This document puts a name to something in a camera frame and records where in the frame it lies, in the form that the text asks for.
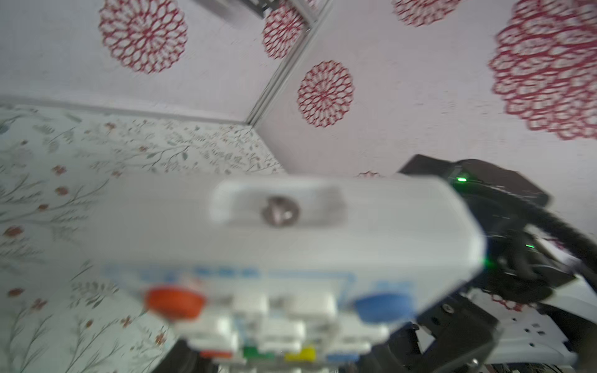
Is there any white remote control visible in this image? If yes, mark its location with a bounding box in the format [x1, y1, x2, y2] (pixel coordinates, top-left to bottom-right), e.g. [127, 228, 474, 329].
[84, 175, 486, 365]

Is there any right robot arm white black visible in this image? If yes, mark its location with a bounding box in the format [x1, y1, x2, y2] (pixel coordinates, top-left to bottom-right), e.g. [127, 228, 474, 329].
[356, 155, 596, 372]

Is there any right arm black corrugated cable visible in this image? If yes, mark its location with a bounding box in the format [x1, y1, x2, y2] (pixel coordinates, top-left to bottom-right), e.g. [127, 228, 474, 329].
[461, 179, 597, 281]

